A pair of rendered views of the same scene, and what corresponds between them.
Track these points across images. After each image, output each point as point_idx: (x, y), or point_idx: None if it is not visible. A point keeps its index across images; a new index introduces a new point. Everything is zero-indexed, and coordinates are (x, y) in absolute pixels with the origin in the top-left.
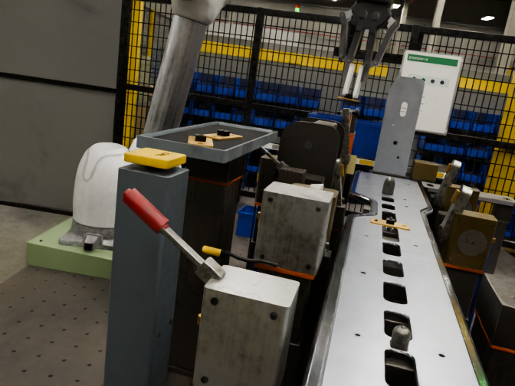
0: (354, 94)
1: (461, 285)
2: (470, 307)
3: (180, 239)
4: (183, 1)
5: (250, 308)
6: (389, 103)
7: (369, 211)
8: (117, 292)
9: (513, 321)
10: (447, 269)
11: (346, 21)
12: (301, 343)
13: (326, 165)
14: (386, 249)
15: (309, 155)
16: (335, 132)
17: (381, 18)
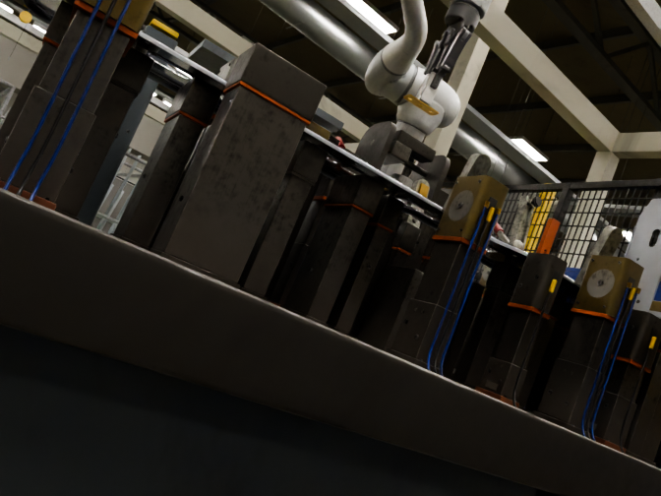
0: (420, 95)
1: (443, 261)
2: (460, 306)
3: None
4: (399, 106)
5: None
6: (637, 231)
7: (435, 232)
8: None
9: (238, 62)
10: (436, 244)
11: (436, 45)
12: None
13: (376, 155)
14: (346, 180)
15: (369, 151)
16: (390, 124)
17: (454, 31)
